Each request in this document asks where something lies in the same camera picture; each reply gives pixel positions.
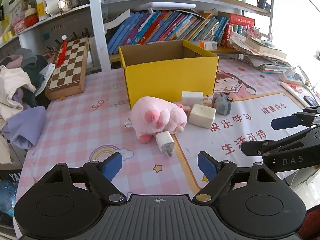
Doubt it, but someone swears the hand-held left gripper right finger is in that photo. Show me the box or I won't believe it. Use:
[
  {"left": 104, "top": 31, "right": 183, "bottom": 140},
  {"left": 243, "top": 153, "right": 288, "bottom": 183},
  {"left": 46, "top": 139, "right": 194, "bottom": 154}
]
[{"left": 192, "top": 151, "right": 286, "bottom": 203}]

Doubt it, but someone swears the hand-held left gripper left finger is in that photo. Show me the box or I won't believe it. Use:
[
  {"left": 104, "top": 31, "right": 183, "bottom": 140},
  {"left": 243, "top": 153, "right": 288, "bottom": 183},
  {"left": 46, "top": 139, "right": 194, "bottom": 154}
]
[{"left": 37, "top": 152, "right": 127, "bottom": 203}]

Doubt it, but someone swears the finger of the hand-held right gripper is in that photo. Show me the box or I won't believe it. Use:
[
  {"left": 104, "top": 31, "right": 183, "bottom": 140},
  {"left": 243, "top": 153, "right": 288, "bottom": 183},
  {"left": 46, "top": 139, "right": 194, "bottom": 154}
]
[
  {"left": 271, "top": 106, "right": 320, "bottom": 131},
  {"left": 241, "top": 125, "right": 320, "bottom": 157}
]

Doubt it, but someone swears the pink checked desktop mat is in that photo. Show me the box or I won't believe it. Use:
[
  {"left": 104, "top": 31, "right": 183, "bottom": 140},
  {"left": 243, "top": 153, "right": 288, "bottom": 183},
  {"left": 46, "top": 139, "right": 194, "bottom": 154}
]
[{"left": 14, "top": 58, "right": 320, "bottom": 230}]

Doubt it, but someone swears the red white booklet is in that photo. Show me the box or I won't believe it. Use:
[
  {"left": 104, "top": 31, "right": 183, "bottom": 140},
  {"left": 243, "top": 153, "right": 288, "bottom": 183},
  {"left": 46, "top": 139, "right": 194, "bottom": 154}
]
[{"left": 280, "top": 81, "right": 311, "bottom": 106}]

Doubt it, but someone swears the black phone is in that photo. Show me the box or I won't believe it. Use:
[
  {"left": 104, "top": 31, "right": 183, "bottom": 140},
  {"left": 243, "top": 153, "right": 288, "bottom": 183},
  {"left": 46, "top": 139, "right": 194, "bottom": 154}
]
[{"left": 303, "top": 95, "right": 317, "bottom": 107}]

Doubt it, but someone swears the white power strip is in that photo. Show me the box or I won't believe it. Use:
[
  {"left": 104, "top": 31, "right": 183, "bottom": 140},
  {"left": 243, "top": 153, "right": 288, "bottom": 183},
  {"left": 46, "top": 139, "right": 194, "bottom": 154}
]
[{"left": 280, "top": 67, "right": 304, "bottom": 85}]

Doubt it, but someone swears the white charger plug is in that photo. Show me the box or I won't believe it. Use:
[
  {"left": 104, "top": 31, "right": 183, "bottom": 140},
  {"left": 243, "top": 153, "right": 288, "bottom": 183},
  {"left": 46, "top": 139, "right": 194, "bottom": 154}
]
[{"left": 156, "top": 130, "right": 175, "bottom": 157}]

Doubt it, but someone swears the speckled white block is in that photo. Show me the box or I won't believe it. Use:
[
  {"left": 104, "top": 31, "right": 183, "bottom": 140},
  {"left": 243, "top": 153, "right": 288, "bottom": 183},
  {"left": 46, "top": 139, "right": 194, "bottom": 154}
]
[{"left": 189, "top": 103, "right": 216, "bottom": 129}]

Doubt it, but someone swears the small pink eraser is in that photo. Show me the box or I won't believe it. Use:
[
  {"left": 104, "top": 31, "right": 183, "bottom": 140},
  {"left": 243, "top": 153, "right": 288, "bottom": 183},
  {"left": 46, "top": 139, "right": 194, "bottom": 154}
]
[{"left": 176, "top": 103, "right": 192, "bottom": 114}]

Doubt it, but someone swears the grey toy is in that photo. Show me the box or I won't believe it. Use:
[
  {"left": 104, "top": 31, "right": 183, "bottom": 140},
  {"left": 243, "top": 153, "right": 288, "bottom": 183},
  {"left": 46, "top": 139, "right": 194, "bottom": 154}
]
[{"left": 212, "top": 92, "right": 234, "bottom": 115}]

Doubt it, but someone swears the pink plush toy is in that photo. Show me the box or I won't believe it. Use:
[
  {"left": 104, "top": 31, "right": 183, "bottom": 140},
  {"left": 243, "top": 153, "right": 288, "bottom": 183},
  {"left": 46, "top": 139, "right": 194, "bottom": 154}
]
[{"left": 129, "top": 96, "right": 188, "bottom": 144}]

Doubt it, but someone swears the dark red cloth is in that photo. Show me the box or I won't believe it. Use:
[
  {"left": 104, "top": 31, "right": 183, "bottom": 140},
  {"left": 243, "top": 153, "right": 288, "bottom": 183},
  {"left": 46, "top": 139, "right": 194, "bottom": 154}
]
[{"left": 299, "top": 207, "right": 320, "bottom": 240}]

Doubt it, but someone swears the plain white block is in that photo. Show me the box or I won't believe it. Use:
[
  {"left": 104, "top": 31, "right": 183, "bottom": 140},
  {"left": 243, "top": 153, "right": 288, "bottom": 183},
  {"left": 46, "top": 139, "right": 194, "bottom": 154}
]
[{"left": 181, "top": 91, "right": 204, "bottom": 107}]

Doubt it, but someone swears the stack of papers and books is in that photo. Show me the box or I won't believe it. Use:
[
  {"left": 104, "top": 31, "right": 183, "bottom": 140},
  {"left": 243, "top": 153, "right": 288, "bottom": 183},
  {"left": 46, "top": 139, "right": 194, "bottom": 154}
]
[{"left": 229, "top": 31, "right": 292, "bottom": 74}]

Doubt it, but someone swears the yellow cardboard box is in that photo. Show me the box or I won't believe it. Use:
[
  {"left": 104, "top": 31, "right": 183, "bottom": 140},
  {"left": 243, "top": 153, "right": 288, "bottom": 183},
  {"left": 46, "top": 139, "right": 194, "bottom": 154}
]
[{"left": 119, "top": 39, "right": 219, "bottom": 111}]

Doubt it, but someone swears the purple cloth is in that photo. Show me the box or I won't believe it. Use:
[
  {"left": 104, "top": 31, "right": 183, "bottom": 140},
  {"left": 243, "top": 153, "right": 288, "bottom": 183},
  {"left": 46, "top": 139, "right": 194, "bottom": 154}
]
[{"left": 1, "top": 106, "right": 47, "bottom": 150}]

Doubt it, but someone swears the black bag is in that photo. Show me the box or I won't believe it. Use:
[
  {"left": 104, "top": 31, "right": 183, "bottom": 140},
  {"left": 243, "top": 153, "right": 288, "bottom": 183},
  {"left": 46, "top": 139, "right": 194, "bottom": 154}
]
[{"left": 0, "top": 168, "right": 23, "bottom": 183}]

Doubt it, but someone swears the wooden chessboard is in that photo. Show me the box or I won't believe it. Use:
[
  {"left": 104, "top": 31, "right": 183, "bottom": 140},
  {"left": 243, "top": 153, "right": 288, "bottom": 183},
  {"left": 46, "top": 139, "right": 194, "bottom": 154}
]
[{"left": 45, "top": 37, "right": 90, "bottom": 101}]

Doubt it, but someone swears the thick red book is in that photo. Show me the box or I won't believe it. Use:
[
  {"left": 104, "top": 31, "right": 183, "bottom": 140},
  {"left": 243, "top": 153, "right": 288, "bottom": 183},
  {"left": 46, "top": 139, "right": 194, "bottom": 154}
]
[{"left": 226, "top": 13, "right": 256, "bottom": 47}]

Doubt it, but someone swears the clear water bottle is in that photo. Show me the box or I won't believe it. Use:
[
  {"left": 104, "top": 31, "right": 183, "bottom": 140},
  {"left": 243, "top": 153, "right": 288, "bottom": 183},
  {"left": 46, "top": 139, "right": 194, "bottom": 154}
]
[{"left": 0, "top": 179, "right": 18, "bottom": 217}]

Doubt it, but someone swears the small white orange box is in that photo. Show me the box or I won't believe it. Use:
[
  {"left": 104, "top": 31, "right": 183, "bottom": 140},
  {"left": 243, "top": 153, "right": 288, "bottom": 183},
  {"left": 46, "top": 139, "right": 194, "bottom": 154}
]
[{"left": 193, "top": 40, "right": 218, "bottom": 50}]

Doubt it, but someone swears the dark green cloth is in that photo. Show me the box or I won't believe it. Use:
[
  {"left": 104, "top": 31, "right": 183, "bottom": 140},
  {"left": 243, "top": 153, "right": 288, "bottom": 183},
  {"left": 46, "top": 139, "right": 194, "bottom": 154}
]
[{"left": 21, "top": 55, "right": 52, "bottom": 108}]

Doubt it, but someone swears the black speaker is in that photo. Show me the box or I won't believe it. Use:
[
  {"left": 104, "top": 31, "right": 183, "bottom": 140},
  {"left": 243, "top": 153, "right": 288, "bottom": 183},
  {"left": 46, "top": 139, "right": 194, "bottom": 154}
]
[{"left": 257, "top": 0, "right": 272, "bottom": 12}]

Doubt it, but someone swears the red tassel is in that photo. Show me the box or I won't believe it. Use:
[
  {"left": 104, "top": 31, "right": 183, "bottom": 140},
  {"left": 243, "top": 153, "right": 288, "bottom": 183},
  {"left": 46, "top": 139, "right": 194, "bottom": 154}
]
[{"left": 55, "top": 35, "right": 69, "bottom": 67}]

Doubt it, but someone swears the cream cloth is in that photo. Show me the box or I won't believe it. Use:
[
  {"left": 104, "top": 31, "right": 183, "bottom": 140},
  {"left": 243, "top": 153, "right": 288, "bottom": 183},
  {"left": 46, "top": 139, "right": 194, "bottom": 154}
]
[{"left": 0, "top": 65, "right": 36, "bottom": 122}]

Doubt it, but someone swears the grey cloth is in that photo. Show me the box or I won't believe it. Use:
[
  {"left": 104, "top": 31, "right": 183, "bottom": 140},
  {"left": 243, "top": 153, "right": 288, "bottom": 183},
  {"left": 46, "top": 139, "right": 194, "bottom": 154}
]
[{"left": 10, "top": 48, "right": 38, "bottom": 67}]

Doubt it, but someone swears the row of colourful books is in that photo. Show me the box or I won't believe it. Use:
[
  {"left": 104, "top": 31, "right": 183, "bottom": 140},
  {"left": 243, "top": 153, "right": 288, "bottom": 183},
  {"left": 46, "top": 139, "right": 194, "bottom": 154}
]
[{"left": 107, "top": 9, "right": 231, "bottom": 55}]

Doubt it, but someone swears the white bookshelf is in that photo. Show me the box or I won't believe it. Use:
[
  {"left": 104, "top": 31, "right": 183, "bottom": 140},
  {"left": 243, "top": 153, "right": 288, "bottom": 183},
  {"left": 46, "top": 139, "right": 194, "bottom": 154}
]
[{"left": 0, "top": 0, "right": 275, "bottom": 73}]

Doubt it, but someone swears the white shelf lamp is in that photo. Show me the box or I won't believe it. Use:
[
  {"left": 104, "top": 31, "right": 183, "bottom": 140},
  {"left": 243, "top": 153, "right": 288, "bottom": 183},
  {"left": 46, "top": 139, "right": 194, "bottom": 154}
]
[{"left": 143, "top": 2, "right": 197, "bottom": 9}]

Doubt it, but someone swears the small pink box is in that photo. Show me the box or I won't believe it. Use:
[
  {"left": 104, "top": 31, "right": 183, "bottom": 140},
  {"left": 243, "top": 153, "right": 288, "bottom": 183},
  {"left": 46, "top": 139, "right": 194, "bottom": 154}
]
[{"left": 12, "top": 17, "right": 27, "bottom": 34}]

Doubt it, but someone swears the white bottle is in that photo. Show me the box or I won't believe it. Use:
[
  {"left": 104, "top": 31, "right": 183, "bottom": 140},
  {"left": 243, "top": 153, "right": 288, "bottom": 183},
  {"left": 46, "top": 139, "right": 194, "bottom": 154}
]
[{"left": 36, "top": 0, "right": 50, "bottom": 22}]

